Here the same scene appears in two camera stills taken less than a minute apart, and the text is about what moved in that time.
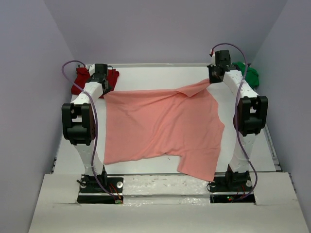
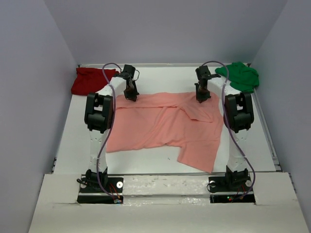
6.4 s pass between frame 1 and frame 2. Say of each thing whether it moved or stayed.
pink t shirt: moved
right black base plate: stayed
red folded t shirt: stayed
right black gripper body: moved
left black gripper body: moved
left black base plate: stayed
